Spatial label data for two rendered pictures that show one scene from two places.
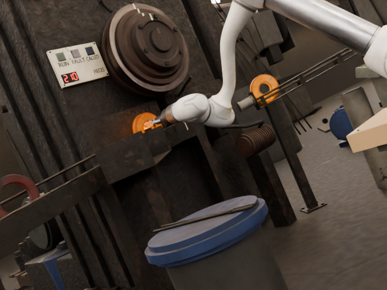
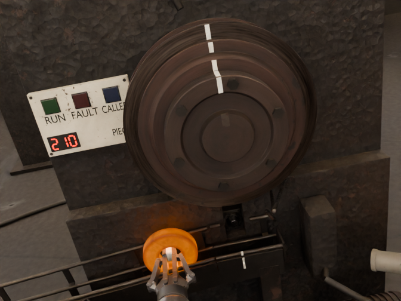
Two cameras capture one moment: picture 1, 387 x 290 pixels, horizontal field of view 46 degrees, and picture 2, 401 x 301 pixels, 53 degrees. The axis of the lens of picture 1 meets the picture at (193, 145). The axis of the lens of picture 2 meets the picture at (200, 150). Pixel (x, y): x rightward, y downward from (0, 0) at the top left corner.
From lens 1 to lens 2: 185 cm
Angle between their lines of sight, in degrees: 46
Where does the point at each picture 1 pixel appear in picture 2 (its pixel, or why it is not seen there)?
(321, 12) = not seen: outside the picture
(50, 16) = (44, 21)
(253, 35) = not seen: outside the picture
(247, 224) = not seen: outside the picture
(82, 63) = (91, 117)
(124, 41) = (150, 121)
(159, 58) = (212, 172)
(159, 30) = (230, 118)
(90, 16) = (133, 17)
